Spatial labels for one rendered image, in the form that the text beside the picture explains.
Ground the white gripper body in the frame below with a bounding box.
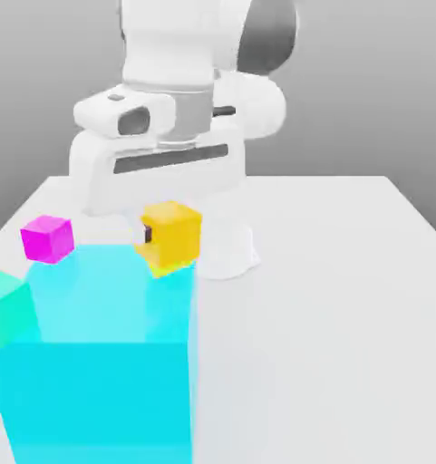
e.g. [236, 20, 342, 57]
[68, 124, 248, 219]

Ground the small yellow cube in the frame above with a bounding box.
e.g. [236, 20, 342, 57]
[134, 200, 203, 279]

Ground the small magenta cube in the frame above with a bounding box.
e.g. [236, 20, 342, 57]
[20, 215, 76, 265]

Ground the small green cube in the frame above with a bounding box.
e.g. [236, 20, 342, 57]
[0, 268, 44, 353]

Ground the large cyan box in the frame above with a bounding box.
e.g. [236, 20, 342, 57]
[0, 244, 198, 464]

